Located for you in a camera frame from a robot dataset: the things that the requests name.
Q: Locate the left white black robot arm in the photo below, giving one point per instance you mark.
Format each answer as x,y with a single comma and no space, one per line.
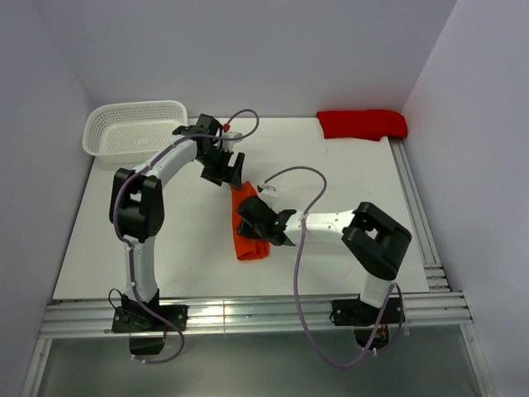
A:
137,203

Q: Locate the white perforated plastic basket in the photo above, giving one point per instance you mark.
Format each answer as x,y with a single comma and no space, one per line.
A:
124,133

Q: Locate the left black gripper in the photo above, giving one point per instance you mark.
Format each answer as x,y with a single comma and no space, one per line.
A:
231,175

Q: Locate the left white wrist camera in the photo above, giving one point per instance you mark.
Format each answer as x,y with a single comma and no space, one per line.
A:
228,135

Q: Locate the orange t-shirt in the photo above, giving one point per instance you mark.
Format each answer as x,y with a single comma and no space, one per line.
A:
246,249

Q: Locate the aluminium front rail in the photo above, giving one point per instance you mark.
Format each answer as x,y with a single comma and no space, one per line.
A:
88,319

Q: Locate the red rolled t-shirt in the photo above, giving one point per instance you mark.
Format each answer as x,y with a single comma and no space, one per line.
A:
370,124

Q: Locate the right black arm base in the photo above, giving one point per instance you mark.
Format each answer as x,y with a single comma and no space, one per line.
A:
354,313

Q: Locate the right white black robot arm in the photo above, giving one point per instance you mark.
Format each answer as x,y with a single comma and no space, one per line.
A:
377,241

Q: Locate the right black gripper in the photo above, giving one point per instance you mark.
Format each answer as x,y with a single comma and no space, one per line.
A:
245,228

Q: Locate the aluminium right side rail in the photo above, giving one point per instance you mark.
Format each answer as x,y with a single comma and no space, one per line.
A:
436,276

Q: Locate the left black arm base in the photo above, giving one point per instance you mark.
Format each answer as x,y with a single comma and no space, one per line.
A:
147,333

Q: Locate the aluminium rail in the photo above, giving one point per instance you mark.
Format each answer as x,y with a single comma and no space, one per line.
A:
88,319
436,276

